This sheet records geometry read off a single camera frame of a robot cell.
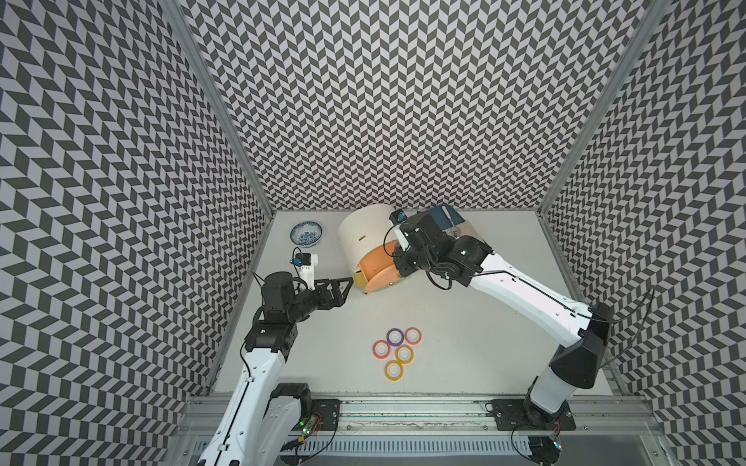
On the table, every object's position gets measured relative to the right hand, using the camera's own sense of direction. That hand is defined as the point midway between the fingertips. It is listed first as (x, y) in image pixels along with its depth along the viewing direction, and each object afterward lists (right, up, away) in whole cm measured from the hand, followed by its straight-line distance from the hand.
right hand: (401, 255), depth 75 cm
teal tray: (+19, +13, +44) cm, 50 cm away
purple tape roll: (-2, -26, +12) cm, 28 cm away
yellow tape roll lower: (-2, -33, +6) cm, 33 cm away
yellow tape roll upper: (+1, -29, +8) cm, 30 cm away
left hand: (-16, -8, +2) cm, 18 cm away
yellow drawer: (-11, -7, +2) cm, 13 cm away
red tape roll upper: (+4, -25, +12) cm, 28 cm away
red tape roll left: (-6, -28, +9) cm, 30 cm away
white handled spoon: (+20, +17, +45) cm, 52 cm away
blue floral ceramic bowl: (-35, +6, +35) cm, 50 cm away
